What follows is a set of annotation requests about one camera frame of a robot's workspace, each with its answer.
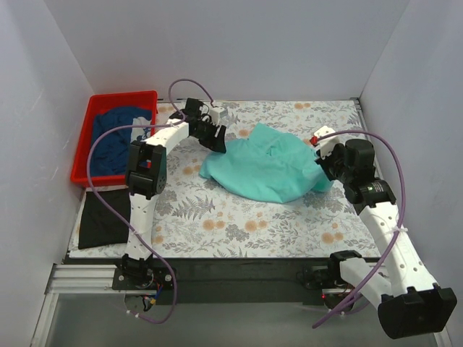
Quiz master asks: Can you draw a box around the mint green t-shirt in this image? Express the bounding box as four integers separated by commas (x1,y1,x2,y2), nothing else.
199,123,333,204

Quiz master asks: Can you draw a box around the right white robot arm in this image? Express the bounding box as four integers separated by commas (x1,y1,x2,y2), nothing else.
208,125,457,339

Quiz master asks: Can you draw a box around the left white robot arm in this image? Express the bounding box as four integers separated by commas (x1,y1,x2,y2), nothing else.
118,98,228,289

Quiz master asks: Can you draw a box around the navy blue printed t-shirt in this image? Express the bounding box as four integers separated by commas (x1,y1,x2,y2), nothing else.
90,106,152,177

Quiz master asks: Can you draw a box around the red plastic bin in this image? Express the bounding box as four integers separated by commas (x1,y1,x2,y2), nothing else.
70,90,158,188

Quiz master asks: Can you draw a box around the folded black t-shirt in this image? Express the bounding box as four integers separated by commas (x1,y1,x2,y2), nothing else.
77,189,131,249

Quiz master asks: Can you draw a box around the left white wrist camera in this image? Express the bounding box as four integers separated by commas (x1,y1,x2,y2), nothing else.
208,106,228,125

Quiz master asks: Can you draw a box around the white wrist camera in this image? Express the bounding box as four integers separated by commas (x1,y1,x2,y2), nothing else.
310,126,339,159
208,106,228,125

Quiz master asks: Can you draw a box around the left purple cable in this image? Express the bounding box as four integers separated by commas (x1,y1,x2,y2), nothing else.
87,78,215,323

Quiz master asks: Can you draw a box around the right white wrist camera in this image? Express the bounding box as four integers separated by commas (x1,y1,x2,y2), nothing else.
310,126,339,159

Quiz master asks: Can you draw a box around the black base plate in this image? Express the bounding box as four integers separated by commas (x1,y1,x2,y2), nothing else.
112,257,349,305

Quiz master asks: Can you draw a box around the aluminium mounting rail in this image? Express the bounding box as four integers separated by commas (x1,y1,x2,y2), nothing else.
46,265,116,294

